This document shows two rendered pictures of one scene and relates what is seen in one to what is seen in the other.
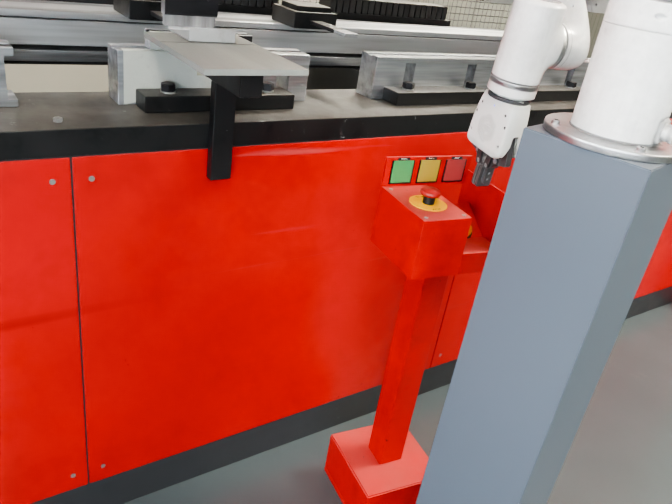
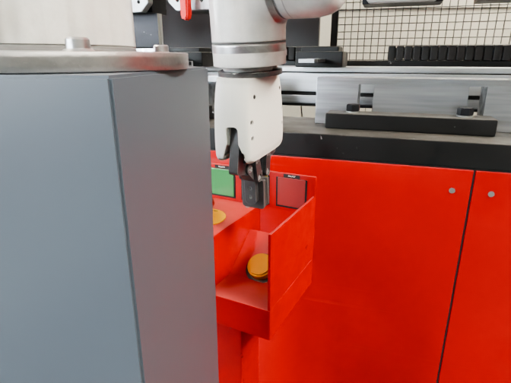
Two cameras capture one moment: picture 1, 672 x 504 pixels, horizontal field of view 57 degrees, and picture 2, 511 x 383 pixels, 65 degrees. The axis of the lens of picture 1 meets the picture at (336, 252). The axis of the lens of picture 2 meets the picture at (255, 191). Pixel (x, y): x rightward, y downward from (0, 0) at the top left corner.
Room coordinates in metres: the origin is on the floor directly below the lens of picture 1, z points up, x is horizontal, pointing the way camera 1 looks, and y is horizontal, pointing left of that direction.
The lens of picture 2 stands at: (0.84, -0.67, 1.01)
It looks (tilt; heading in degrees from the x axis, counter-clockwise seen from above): 18 degrees down; 56
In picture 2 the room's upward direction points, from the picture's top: straight up
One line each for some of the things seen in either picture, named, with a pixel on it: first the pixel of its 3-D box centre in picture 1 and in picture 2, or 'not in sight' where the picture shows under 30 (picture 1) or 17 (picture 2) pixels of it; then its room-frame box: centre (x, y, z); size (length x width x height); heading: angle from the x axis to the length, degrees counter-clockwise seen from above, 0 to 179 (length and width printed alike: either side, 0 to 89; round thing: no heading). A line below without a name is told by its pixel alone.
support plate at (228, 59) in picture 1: (223, 52); not in sight; (1.07, 0.24, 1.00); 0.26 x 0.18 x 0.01; 38
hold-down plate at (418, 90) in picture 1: (438, 95); (405, 121); (1.51, -0.18, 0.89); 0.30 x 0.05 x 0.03; 128
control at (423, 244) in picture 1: (442, 214); (233, 238); (1.12, -0.19, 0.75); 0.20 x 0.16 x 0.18; 119
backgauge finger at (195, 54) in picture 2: (162, 10); (179, 56); (1.32, 0.42, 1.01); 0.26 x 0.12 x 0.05; 38
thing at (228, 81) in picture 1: (228, 125); not in sight; (1.04, 0.22, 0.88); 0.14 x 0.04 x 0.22; 38
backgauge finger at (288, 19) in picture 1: (320, 20); (317, 56); (1.55, 0.12, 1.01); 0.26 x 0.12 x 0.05; 38
